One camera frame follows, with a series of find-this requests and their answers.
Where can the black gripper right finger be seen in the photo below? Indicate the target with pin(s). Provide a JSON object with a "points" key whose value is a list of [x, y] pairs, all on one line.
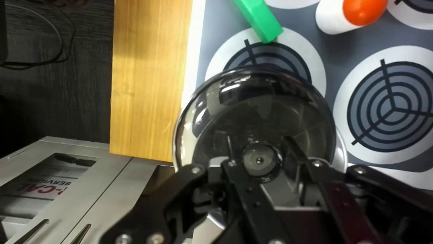
{"points": [[319, 184]]}

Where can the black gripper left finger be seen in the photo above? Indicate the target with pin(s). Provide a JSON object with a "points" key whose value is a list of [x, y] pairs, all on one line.
{"points": [[261, 221]]}

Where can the black transparent pot lid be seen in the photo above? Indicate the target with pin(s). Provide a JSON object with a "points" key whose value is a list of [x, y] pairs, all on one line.
{"points": [[257, 104]]}

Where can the white toy kitchen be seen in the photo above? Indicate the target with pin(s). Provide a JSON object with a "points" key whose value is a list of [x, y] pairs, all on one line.
{"points": [[377, 78]]}

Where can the grey metal cabinet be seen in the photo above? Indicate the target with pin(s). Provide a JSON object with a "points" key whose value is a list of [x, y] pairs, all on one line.
{"points": [[67, 191]]}

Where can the white orange toy bottle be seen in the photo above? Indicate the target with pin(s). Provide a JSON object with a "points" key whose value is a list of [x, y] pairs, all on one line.
{"points": [[339, 16]]}

